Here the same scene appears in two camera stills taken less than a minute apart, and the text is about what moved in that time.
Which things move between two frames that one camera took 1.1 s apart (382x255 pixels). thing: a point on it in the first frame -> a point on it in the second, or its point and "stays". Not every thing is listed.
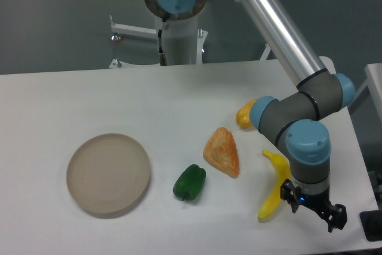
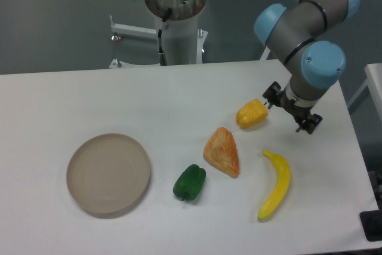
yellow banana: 272,203 stays
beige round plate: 108,173 stays
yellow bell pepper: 243,116 stays
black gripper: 335,215 -> 298,111
